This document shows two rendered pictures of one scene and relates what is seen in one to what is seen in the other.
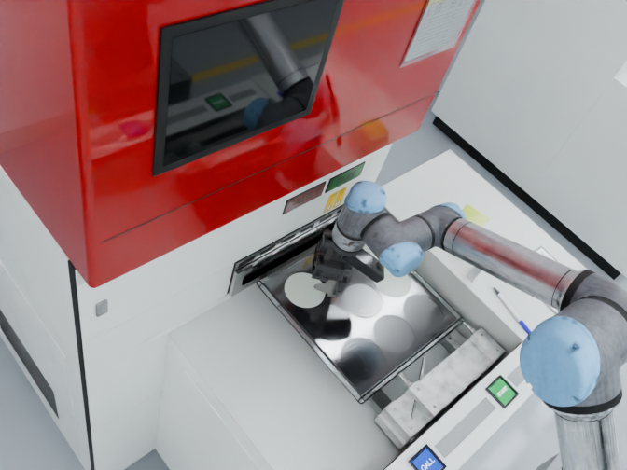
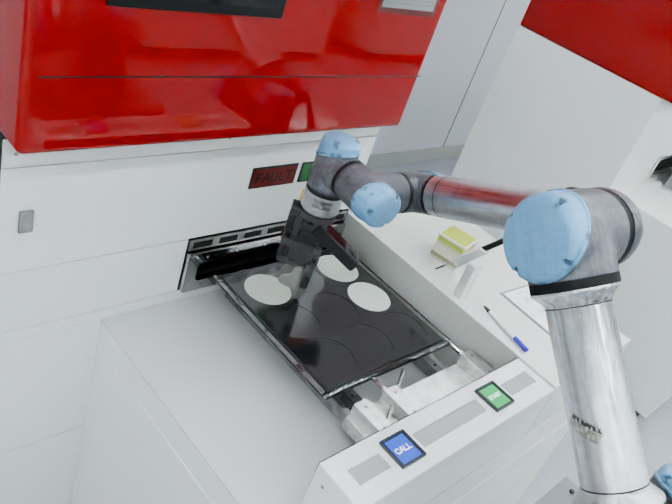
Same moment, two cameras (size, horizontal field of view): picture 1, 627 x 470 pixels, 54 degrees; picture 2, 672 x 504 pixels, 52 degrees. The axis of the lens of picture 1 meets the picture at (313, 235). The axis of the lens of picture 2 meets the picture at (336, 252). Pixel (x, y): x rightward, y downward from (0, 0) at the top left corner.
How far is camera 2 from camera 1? 0.50 m
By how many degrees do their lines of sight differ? 18
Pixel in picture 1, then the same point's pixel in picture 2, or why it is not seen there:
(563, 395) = (552, 263)
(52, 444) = not seen: outside the picture
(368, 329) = (338, 333)
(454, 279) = (440, 295)
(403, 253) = (377, 191)
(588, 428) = (585, 315)
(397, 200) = not seen: hidden behind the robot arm
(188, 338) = (123, 327)
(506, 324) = (498, 338)
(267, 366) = (215, 365)
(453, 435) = (436, 428)
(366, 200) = (338, 143)
